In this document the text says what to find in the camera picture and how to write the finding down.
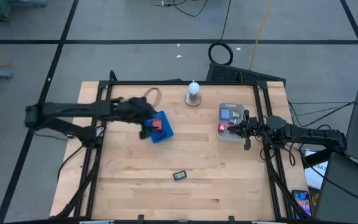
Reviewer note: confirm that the dark grey cabinet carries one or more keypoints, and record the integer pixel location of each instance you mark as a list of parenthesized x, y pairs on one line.
[(346, 199)]

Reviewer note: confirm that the round wooden bulb stand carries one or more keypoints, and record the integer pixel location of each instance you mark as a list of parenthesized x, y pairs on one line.
[(193, 101)]

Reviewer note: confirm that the red plug charger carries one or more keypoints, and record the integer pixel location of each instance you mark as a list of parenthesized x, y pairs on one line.
[(230, 123)]

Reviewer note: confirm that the black support bar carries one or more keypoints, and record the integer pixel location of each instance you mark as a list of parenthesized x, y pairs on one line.
[(319, 158)]

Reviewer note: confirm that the red slotted charger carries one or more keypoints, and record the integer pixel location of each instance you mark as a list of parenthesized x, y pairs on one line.
[(157, 124)]

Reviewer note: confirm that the black aluminium table frame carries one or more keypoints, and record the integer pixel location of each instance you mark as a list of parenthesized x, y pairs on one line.
[(182, 82)]

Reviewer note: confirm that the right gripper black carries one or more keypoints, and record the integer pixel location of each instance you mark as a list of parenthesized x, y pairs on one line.
[(253, 128)]

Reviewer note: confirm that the smartphone with lit screen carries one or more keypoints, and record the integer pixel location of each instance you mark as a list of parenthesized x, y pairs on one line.
[(302, 202)]

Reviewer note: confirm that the yellow round object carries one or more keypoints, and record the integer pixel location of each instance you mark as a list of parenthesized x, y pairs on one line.
[(315, 198)]

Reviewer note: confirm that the grey plastic bin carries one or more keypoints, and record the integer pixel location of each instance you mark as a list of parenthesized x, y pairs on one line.
[(225, 137)]

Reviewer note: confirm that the grey flat object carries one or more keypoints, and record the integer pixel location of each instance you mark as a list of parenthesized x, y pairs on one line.
[(30, 3)]

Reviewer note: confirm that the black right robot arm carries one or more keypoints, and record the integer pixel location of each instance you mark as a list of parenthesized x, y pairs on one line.
[(306, 133)]

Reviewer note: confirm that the light blue charger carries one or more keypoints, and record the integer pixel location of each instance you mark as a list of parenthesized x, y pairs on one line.
[(225, 114)]

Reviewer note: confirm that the blue plastic basket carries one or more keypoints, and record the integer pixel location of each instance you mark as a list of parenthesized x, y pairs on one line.
[(169, 133)]

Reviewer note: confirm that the white paper sign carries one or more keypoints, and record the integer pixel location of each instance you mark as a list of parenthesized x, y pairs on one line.
[(314, 177)]

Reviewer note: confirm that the white light bulb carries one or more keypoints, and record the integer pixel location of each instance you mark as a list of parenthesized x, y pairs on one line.
[(194, 88)]

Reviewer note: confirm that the black digital display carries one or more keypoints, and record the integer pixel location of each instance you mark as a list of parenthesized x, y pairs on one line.
[(180, 175)]

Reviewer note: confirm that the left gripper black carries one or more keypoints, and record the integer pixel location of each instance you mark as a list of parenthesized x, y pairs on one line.
[(134, 110)]

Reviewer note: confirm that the small green charger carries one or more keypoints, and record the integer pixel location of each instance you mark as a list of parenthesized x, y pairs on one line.
[(235, 114)]

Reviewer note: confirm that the black perforated panel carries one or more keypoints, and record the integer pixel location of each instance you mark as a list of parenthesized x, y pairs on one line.
[(228, 74)]

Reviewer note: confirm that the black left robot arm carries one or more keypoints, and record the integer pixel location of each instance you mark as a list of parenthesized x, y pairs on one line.
[(73, 109)]

